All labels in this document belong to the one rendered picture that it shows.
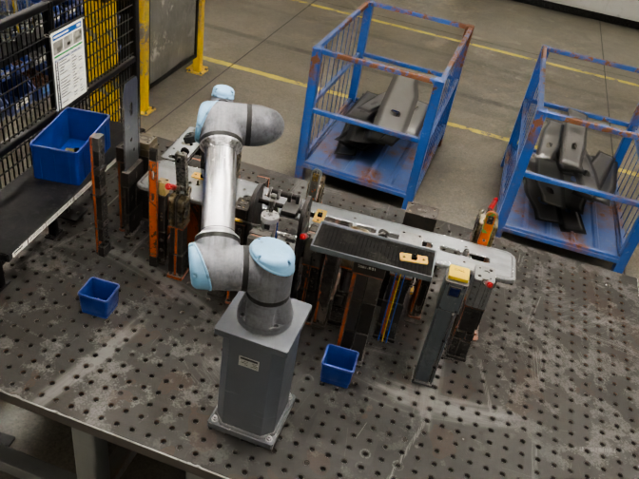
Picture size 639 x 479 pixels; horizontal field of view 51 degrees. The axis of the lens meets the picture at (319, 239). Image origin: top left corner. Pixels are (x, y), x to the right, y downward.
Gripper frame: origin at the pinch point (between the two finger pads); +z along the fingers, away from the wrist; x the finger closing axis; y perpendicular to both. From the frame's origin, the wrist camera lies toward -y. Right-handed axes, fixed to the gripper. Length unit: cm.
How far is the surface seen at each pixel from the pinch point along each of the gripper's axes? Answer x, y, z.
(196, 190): -8.9, 1.1, 2.5
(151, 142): 6.7, -24.1, -0.6
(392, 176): 185, 69, 78
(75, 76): 8, -57, -16
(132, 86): -2.0, -29.6, -25.2
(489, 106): 382, 133, 89
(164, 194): -19.2, -6.9, 1.3
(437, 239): 0, 89, -7
